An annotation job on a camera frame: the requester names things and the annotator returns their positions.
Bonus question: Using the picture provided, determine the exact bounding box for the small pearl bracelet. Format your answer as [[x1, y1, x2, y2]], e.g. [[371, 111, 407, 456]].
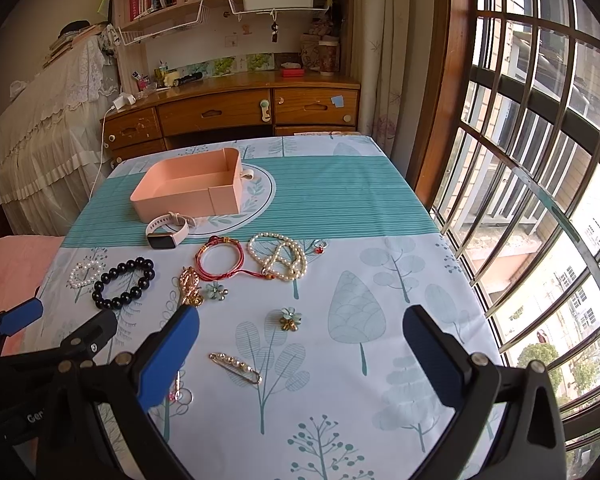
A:
[[66, 259, 104, 291]]

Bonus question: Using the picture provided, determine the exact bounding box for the red string bracelet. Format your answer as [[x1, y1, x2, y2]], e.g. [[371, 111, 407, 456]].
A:
[[194, 234, 276, 283]]

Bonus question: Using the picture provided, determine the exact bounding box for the tree print tablecloth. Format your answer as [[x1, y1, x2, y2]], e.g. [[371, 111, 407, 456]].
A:
[[23, 136, 498, 479]]

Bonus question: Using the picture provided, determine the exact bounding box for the white plastic tray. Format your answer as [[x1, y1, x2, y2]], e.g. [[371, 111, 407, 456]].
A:
[[242, 0, 314, 12]]

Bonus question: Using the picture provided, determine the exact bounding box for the window frame with grille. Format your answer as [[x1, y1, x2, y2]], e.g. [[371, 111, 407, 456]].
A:
[[407, 0, 600, 479]]

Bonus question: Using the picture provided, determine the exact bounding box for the teal flower earring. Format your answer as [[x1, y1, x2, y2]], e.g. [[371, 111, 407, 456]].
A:
[[204, 282, 228, 301], [279, 308, 302, 332]]

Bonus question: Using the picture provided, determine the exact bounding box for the wooden desk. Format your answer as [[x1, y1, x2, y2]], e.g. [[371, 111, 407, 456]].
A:
[[102, 72, 361, 165]]

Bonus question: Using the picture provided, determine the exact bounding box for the long pearl necklace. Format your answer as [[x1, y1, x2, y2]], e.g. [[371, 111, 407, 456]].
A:
[[246, 231, 309, 283]]

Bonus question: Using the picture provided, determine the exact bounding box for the wooden bookshelf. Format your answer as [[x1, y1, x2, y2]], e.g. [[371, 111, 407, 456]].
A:
[[111, 0, 353, 92]]

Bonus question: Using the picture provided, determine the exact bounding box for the gold rose brooch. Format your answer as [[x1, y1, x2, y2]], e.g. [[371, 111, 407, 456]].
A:
[[178, 266, 204, 308]]

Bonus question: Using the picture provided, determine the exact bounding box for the pink blanket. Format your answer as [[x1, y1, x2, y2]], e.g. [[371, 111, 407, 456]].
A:
[[0, 234, 66, 356]]

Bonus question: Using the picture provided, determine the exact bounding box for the lace covered piano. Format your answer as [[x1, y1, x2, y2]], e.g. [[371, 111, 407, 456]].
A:
[[0, 26, 119, 235]]

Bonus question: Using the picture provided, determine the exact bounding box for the white wire basket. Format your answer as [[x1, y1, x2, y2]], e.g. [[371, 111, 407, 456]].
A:
[[117, 0, 206, 47]]

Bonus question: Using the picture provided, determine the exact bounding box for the pink smart watch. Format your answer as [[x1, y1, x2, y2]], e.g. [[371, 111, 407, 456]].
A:
[[145, 211, 197, 249]]

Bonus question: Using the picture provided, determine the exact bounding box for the pearl safety pin brooch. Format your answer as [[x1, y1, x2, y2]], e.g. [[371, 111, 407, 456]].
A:
[[208, 352, 262, 386]]

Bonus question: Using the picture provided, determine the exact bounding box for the red box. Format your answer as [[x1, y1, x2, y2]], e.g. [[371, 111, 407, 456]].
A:
[[280, 67, 304, 78]]

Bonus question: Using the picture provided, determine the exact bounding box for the black flashlight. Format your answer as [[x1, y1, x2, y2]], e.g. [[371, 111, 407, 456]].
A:
[[173, 72, 204, 87]]

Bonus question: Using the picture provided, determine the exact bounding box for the white charger with cable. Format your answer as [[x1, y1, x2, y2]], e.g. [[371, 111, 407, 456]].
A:
[[87, 92, 136, 200]]

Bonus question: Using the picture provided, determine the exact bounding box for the pink jewelry box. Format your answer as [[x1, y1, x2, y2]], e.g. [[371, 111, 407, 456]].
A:
[[130, 148, 242, 223]]

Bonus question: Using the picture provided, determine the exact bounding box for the black bead bracelet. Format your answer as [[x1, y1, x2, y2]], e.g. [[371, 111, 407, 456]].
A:
[[90, 256, 157, 311]]

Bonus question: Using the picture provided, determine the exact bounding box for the floral curtain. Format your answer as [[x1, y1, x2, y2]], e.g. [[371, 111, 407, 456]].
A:
[[351, 0, 415, 166]]

